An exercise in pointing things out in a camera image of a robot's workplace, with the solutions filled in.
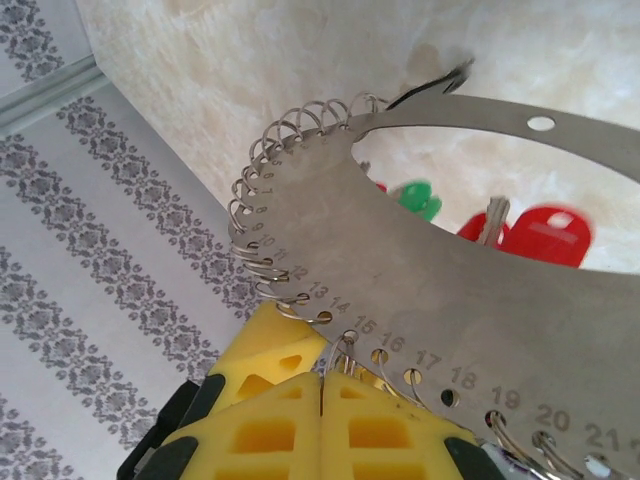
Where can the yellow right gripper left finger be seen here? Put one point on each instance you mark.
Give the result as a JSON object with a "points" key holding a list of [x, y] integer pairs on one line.
{"points": [[270, 440]]}

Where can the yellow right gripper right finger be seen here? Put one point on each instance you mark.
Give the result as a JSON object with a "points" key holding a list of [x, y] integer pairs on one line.
{"points": [[380, 440]]}

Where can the silver key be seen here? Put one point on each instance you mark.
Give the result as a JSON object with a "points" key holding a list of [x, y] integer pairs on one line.
{"points": [[492, 215]]}

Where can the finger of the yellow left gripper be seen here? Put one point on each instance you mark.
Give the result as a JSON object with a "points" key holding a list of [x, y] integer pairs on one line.
{"points": [[270, 345]]}

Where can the black plastic key tag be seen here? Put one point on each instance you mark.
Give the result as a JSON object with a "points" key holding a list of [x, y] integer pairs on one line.
{"points": [[440, 82]]}

